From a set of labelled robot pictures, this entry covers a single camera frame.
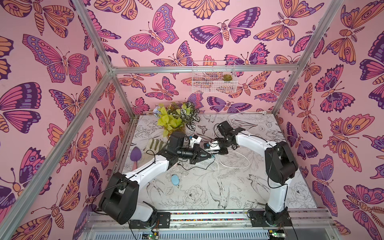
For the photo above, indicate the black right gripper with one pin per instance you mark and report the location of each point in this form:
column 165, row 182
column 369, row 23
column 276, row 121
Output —
column 223, row 144

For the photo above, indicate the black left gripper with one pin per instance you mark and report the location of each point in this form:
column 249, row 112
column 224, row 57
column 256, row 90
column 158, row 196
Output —
column 196, row 152

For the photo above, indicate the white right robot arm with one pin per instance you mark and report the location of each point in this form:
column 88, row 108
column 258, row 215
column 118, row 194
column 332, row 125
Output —
column 281, row 165

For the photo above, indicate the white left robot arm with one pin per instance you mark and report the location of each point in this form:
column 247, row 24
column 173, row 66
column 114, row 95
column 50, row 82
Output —
column 120, row 198

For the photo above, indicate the blue bluetooth headset case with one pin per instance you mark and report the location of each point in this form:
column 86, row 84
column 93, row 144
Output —
column 175, row 180

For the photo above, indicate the glass vase with plants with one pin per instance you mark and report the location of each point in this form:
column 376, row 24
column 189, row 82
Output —
column 177, row 117

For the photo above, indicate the small potted succulent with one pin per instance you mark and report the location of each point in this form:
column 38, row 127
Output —
column 227, row 77

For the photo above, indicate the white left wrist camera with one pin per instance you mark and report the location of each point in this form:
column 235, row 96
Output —
column 195, row 139

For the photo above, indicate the white wire basket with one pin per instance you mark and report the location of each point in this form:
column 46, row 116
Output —
column 208, row 79

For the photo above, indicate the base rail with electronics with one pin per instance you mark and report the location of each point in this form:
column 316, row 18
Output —
column 297, row 224

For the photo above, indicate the aluminium frame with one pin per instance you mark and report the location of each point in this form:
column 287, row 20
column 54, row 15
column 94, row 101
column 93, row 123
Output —
column 23, row 204

